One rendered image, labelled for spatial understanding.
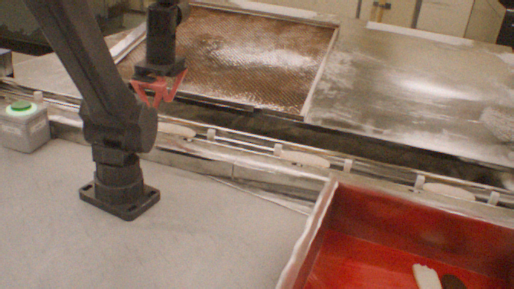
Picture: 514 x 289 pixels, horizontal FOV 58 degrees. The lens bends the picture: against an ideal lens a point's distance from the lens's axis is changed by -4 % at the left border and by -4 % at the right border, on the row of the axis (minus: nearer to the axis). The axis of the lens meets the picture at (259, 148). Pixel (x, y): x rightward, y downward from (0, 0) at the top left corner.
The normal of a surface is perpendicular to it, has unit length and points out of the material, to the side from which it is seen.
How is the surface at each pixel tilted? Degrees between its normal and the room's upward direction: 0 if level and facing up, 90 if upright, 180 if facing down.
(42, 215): 0
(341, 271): 0
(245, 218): 0
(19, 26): 90
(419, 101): 10
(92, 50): 92
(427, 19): 90
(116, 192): 90
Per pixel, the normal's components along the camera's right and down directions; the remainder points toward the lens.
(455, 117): 0.05, -0.78
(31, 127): 0.96, 0.21
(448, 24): -0.27, 0.44
